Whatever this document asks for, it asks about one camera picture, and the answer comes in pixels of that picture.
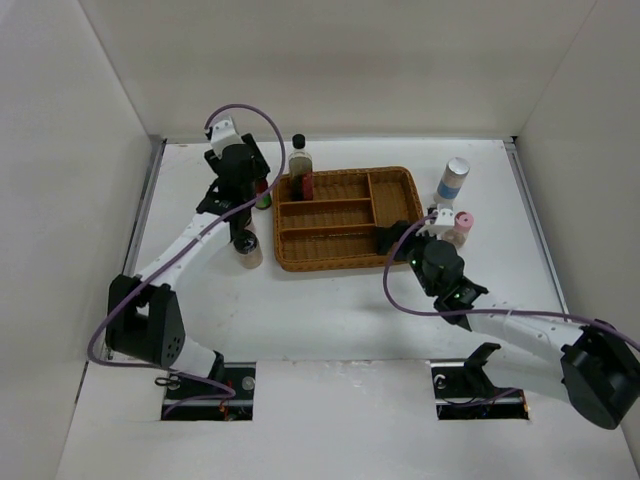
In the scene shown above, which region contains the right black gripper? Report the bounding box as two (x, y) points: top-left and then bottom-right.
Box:
(373, 220), (443, 297)

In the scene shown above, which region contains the red chili sauce bottle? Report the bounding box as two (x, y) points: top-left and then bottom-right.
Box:
(255, 177), (272, 210)

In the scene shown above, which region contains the dark sauce bottle black cap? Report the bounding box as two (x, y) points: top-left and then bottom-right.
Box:
(288, 133), (314, 201)

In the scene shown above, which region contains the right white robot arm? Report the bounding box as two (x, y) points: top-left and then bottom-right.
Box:
(374, 221), (639, 430)

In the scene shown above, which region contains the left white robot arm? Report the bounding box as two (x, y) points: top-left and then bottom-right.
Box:
(105, 134), (270, 399)

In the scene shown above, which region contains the brown wicker divided tray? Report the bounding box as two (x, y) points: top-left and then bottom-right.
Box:
(271, 166), (423, 272)

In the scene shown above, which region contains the pink cap spice jar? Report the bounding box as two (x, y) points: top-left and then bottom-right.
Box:
(442, 212), (474, 249)

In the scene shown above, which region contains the black cap spice jar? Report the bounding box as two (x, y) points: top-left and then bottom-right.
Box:
(233, 231), (263, 269)

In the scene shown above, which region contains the white blue cylindrical shaker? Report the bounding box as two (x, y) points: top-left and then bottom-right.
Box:
(433, 157), (470, 205)

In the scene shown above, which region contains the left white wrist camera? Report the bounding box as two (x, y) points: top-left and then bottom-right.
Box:
(205, 115), (242, 157)

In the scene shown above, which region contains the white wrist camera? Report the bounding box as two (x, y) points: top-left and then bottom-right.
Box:
(205, 115), (242, 157)
(416, 204), (455, 237)

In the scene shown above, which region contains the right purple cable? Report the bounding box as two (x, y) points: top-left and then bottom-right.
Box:
(382, 212), (640, 351)

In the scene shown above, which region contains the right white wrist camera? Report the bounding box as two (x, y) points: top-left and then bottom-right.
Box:
(416, 204), (455, 237)

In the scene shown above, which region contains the left metal table rail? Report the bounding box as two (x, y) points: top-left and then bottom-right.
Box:
(94, 135), (167, 361)

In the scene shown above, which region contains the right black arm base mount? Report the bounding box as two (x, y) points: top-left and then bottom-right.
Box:
(430, 343), (529, 421)

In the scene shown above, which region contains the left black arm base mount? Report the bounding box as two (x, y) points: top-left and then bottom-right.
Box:
(154, 362), (257, 422)

